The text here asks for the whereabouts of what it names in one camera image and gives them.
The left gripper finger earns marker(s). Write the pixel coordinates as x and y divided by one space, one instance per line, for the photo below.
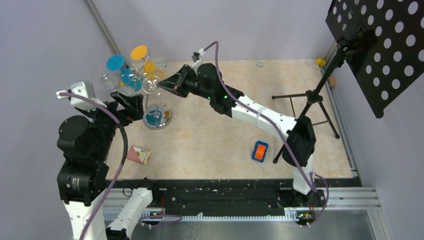
127 102
135 107

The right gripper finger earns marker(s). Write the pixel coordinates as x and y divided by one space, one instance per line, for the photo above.
171 87
174 79

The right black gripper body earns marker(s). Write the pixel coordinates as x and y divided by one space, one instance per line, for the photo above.
191 86

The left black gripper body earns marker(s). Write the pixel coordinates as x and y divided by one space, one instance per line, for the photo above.
103 117

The clear flute wine glass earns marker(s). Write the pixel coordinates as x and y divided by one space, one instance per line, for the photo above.
150 84

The clear ribbed short glass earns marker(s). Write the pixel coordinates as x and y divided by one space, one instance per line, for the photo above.
162 67

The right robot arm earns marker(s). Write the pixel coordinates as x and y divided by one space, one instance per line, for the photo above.
265 116

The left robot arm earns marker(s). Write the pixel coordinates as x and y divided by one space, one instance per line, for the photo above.
85 140

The blue wine glass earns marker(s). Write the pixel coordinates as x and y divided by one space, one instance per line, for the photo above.
129 77

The chrome wine glass rack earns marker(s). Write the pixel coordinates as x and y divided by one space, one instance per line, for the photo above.
157 112

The clear wine glass on rack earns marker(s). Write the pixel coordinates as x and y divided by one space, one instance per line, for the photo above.
109 82

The yellow wine glass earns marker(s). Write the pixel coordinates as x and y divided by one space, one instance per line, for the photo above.
141 61

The pink card box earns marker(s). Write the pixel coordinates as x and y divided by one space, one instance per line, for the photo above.
138 155

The blue orange toy car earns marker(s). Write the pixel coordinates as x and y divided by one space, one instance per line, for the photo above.
259 152

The yellow corner clip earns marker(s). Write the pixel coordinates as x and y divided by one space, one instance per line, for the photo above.
320 62

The black perforated music stand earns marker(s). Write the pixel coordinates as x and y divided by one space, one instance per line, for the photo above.
382 42

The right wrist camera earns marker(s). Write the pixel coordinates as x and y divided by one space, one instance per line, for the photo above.
197 57

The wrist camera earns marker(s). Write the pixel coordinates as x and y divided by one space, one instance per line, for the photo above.
197 57
84 89

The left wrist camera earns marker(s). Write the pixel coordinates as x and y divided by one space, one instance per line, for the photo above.
84 89

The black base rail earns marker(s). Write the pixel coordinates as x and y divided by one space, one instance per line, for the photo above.
220 198

